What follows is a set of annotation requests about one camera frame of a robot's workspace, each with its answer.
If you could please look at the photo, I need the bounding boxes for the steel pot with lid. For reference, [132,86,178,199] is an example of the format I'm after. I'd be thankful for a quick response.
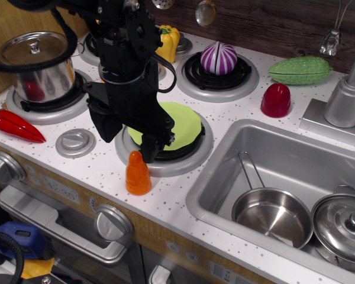
[0,31,78,104]

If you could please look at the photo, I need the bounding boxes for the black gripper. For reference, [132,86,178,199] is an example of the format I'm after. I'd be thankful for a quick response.
[85,1,175,163]

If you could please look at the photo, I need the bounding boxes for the yellow cloth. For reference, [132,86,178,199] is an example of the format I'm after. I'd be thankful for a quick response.
[21,258,54,279]

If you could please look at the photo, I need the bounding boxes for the toy oven clock display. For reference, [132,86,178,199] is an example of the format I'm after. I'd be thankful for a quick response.
[40,175,80,205]

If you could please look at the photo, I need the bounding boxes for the right silver oven knob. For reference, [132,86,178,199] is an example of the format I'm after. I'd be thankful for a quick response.
[93,204,134,242]

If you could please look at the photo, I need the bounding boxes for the grey round stove cap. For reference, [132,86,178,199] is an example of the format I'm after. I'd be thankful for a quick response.
[56,128,96,159]

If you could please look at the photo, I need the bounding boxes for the left silver oven knob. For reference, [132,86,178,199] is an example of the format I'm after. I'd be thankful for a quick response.
[0,151,26,184]

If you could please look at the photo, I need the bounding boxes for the red toy pepper piece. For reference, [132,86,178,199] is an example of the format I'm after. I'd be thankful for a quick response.
[260,83,291,118]

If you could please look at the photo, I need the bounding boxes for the front centre burner ring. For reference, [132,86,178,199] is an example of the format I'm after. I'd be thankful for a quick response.
[114,115,214,178]

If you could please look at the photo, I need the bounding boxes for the silver oven knob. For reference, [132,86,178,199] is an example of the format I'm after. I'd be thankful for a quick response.
[0,151,26,184]
[93,204,134,242]

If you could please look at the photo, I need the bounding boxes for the hanging metal whisk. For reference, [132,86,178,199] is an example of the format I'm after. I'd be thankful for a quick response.
[319,0,353,57]

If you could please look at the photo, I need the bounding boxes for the lidded steel pot in sink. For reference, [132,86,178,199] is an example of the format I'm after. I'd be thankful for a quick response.
[311,185,355,271]

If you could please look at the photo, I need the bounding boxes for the green toy bitter gourd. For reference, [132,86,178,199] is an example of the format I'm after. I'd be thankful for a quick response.
[268,56,333,85]

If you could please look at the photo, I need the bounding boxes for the black braided cable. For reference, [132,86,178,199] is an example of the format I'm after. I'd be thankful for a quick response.
[0,5,79,72]

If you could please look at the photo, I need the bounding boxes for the light green plate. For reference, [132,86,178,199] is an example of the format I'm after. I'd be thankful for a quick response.
[127,101,202,151]

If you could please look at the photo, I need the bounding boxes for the burner ring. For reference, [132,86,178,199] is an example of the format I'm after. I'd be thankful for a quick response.
[6,69,95,125]
[176,50,260,104]
[114,115,214,178]

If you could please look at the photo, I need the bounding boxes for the hanging slotted spoon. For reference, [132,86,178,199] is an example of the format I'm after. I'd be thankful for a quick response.
[152,0,175,10]

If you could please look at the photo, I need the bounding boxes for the rear right burner ring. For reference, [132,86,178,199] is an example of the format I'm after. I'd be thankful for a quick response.
[176,50,260,104]

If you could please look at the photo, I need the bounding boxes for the grey dishwasher handle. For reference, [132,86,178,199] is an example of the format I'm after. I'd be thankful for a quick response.
[148,265,171,284]

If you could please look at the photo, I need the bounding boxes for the grey oven door handle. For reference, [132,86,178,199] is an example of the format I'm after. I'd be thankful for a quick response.
[0,184,133,277]

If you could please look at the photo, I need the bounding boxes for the yellow toy bell pepper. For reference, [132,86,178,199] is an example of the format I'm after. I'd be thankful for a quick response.
[156,25,180,63]

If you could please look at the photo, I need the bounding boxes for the hanging silver spoon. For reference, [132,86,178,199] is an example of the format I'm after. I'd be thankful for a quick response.
[195,0,217,28]

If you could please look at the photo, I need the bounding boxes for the orange toy carrot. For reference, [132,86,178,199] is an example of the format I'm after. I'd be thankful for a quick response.
[125,151,151,195]

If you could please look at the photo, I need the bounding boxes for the purple white toy onion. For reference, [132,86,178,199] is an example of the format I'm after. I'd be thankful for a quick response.
[200,41,238,76]

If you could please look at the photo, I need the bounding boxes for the steel saucepan in sink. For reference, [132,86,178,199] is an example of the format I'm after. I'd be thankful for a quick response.
[231,151,314,249]

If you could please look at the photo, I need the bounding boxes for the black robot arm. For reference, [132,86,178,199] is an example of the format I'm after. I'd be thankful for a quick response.
[12,1,175,163]

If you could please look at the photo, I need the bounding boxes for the silver faucet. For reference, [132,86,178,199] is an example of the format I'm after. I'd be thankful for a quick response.
[300,61,355,146]

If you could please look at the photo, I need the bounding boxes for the front left burner ring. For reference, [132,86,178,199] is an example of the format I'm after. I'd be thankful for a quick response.
[6,69,95,125]

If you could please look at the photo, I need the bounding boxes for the red toy chili pepper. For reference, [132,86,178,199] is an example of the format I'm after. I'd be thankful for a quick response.
[0,109,46,143]

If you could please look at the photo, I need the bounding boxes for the blue clamp tool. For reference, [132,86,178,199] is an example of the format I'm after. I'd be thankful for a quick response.
[0,221,47,259]

